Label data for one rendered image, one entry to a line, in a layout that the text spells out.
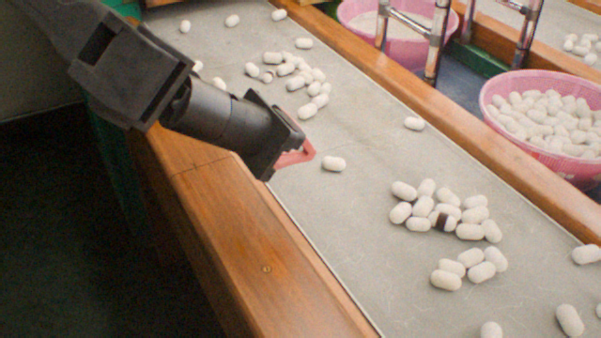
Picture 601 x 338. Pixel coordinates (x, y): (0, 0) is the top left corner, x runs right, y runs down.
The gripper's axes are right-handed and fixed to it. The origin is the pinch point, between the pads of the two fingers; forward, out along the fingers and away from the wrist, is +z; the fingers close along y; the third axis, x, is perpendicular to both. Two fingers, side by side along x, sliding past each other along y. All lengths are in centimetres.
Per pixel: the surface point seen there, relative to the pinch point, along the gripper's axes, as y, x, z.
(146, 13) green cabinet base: 75, 8, 6
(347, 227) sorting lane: -5.9, 5.3, 7.7
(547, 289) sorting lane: -25.7, -4.2, 18.9
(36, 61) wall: 155, 59, 10
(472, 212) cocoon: -13.2, -5.3, 17.1
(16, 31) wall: 156, 51, -1
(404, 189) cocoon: -5.2, -2.1, 13.6
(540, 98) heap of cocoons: 5, -25, 47
